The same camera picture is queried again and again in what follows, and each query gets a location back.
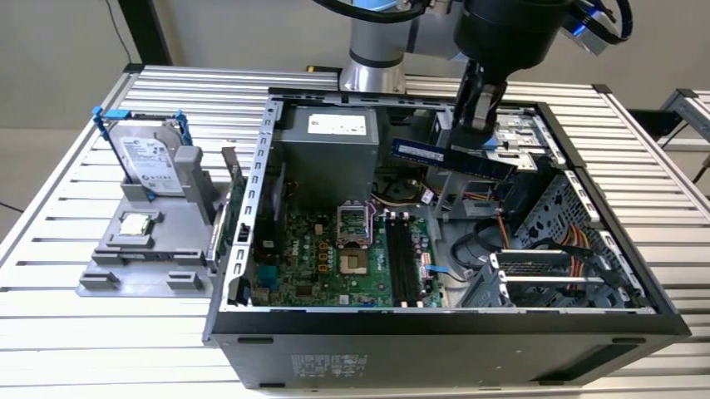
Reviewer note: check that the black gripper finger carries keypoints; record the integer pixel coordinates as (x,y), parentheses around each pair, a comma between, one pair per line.
(487,112)
(468,95)

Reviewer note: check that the RAM stick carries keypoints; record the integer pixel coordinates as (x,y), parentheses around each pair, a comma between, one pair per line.
(422,153)
(149,256)

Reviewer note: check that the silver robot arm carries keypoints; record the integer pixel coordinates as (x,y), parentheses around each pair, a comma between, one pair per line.
(376,41)

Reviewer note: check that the black RAM slot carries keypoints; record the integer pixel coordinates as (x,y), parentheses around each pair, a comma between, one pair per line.
(412,259)
(396,259)

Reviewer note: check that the blue drive latch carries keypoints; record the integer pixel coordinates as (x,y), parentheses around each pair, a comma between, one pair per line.
(488,144)

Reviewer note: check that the round black fan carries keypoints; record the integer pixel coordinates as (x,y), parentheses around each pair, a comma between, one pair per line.
(402,191)

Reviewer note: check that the small brass plug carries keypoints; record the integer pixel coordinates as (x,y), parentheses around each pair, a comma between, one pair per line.
(311,68)

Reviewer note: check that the grey power supply unit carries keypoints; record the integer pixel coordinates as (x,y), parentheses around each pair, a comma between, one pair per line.
(327,166)

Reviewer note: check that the metal disk bay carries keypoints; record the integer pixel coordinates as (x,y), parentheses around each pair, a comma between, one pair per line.
(532,259)

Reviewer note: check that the neighbouring metal slat table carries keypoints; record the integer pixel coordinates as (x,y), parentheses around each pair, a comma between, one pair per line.
(690,104)

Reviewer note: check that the CPU socket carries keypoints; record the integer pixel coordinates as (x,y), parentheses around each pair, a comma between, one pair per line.
(352,262)

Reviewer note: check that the graphics card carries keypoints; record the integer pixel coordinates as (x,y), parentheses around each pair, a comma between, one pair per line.
(237,195)

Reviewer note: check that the green motherboard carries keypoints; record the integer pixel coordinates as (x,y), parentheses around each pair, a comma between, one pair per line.
(355,287)

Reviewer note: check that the hard disk in blue carrier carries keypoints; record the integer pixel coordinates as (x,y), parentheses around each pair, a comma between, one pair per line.
(147,162)

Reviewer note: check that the black PC case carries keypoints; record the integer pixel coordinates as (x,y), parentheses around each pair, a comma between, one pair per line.
(388,357)

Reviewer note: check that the grey parts rack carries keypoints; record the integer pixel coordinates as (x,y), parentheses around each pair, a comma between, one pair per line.
(165,232)

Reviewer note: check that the silver CPU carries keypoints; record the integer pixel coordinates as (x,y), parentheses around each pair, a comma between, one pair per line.
(132,225)

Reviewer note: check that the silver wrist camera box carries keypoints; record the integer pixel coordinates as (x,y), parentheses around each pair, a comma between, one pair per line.
(595,43)

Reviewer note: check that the black frame post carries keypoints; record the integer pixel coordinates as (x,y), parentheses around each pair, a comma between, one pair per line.
(144,33)

